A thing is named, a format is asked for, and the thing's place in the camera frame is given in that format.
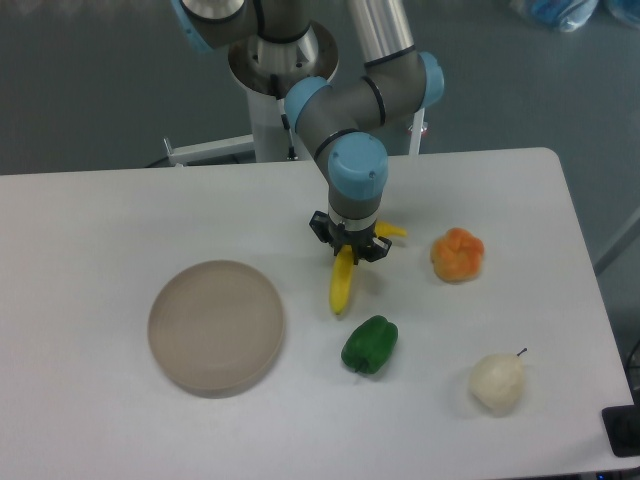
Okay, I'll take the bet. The orange peeled mandarin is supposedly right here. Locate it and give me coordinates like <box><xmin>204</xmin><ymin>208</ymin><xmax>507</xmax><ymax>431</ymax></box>
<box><xmin>430</xmin><ymin>228</ymin><xmax>485</xmax><ymax>283</ymax></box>

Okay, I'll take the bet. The black device at edge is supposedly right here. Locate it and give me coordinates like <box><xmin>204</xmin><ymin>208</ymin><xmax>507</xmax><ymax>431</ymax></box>
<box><xmin>601</xmin><ymin>405</ymin><xmax>639</xmax><ymax>458</ymax></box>

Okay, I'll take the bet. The beige round plate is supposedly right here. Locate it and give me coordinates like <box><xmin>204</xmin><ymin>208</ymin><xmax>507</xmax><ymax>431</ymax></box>
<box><xmin>147</xmin><ymin>260</ymin><xmax>285</xmax><ymax>397</ymax></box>

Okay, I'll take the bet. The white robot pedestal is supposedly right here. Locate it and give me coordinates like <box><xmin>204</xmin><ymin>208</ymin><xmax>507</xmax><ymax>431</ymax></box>
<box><xmin>228</xmin><ymin>21</ymin><xmax>339</xmax><ymax>162</ymax></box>

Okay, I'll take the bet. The blue plastic bag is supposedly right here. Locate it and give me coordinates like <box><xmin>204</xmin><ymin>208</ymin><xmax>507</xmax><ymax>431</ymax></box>
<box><xmin>509</xmin><ymin>0</ymin><xmax>599</xmax><ymax>33</ymax></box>

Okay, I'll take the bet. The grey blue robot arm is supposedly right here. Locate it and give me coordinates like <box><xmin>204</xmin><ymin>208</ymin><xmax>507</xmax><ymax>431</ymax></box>
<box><xmin>174</xmin><ymin>1</ymin><xmax>444</xmax><ymax>262</ymax></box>

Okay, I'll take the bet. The yellow banana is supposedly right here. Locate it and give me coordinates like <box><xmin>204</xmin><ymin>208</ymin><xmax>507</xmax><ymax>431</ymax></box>
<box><xmin>329</xmin><ymin>221</ymin><xmax>408</xmax><ymax>315</ymax></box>

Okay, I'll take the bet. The white frame post right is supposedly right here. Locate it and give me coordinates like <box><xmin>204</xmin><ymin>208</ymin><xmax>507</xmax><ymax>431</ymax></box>
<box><xmin>408</xmin><ymin>108</ymin><xmax>429</xmax><ymax>156</ymax></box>

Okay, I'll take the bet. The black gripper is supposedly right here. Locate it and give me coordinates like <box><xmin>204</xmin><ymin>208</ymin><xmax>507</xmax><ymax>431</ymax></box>
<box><xmin>309</xmin><ymin>211</ymin><xmax>391</xmax><ymax>265</ymax></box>

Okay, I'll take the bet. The green bell pepper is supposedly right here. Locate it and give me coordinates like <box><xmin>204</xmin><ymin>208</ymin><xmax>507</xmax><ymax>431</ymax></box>
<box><xmin>341</xmin><ymin>315</ymin><xmax>398</xmax><ymax>375</ymax></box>

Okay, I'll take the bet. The white pear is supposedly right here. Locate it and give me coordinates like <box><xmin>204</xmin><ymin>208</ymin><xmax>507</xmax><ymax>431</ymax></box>
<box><xmin>468</xmin><ymin>349</ymin><xmax>527</xmax><ymax>415</ymax></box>

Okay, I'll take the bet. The white frame bracket left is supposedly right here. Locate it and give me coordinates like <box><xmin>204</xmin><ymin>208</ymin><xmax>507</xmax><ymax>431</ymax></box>
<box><xmin>163</xmin><ymin>135</ymin><xmax>254</xmax><ymax>166</ymax></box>

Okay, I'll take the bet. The black cable on pedestal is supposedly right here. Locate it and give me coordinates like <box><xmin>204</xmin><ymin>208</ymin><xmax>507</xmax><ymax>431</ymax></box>
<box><xmin>269</xmin><ymin>73</ymin><xmax>300</xmax><ymax>162</ymax></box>

